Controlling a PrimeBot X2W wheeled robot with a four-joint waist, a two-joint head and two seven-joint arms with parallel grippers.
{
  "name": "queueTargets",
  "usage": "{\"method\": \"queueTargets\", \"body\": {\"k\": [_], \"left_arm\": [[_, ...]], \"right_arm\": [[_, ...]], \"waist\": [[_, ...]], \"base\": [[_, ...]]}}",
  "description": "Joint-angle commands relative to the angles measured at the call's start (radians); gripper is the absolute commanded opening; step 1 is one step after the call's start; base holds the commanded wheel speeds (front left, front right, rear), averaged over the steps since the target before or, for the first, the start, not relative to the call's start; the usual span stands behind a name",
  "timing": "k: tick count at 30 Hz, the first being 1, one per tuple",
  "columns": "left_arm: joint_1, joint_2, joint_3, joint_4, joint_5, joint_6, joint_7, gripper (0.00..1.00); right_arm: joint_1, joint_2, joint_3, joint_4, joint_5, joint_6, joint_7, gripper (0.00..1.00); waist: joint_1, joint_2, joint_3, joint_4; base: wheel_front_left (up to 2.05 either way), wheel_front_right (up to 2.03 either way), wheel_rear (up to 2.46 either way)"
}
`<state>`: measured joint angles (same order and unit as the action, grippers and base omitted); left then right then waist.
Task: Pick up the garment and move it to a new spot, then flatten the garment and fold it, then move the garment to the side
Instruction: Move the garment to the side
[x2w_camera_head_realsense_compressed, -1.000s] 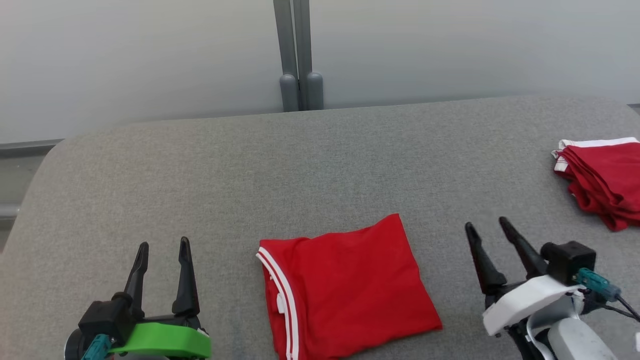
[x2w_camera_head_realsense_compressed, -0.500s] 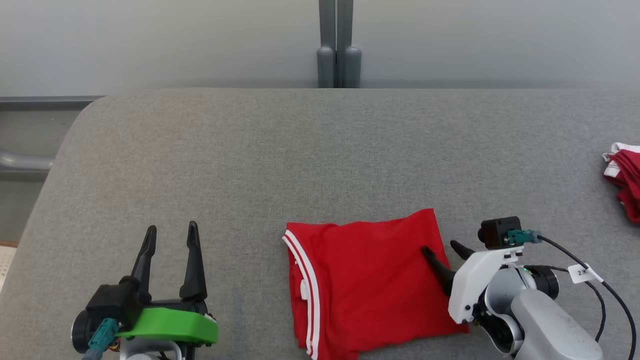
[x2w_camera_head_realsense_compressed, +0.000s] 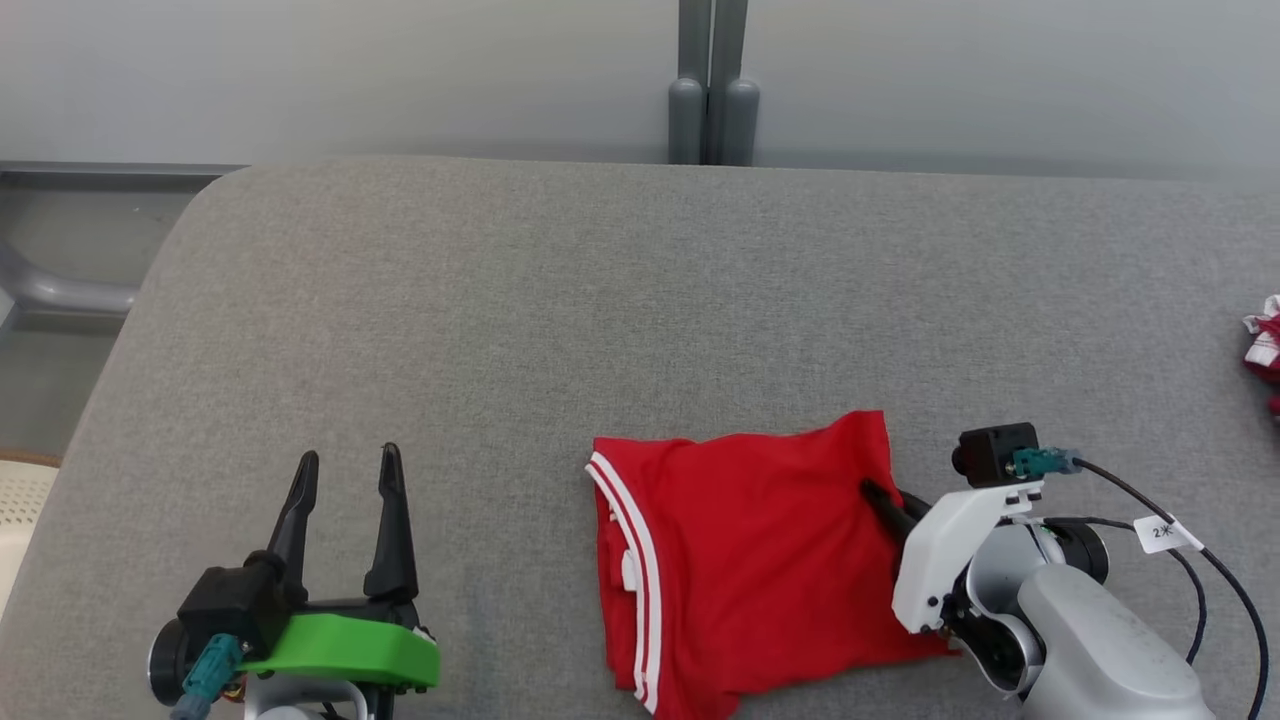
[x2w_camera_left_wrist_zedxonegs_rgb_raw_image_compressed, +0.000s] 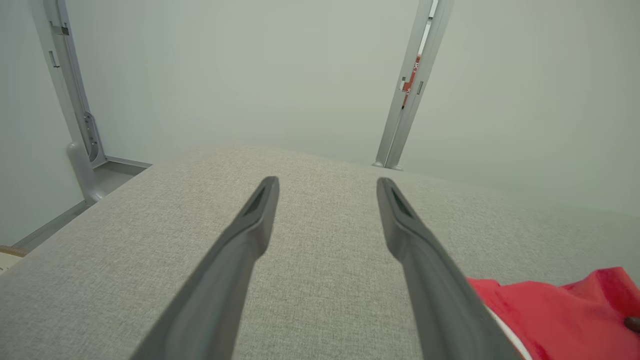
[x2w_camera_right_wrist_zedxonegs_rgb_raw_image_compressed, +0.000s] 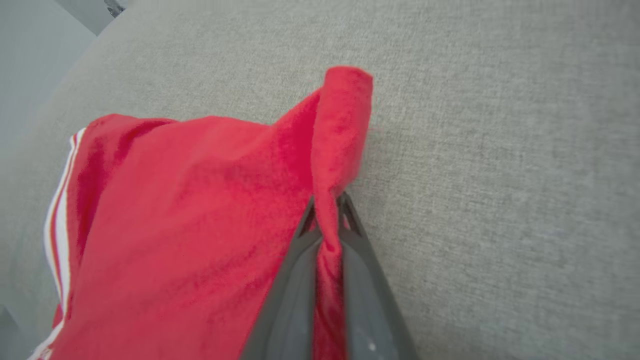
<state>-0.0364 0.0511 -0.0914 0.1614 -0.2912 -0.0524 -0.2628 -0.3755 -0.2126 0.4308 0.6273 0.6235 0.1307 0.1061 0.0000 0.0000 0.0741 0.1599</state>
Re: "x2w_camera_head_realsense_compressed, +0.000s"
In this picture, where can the red shorts with white stripes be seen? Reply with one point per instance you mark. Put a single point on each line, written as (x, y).
(1268, 350)

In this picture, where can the grey metal partition post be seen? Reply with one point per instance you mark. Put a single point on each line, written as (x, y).
(740, 120)
(687, 120)

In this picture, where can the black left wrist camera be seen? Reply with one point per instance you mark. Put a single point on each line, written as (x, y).
(235, 610)

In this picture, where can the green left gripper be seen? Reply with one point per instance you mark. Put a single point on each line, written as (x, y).
(350, 650)

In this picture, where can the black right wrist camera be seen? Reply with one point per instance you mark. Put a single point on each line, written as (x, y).
(995, 452)

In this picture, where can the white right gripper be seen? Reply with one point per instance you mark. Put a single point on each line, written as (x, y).
(940, 560)

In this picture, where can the grey metal partition frame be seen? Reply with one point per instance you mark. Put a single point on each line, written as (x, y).
(60, 293)

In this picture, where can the white perforated laundry basket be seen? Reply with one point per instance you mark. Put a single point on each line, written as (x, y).
(20, 510)

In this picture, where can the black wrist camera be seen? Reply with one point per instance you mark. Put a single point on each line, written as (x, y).
(235, 610)
(995, 452)

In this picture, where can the red and white shirt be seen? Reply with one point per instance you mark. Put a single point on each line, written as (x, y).
(760, 560)

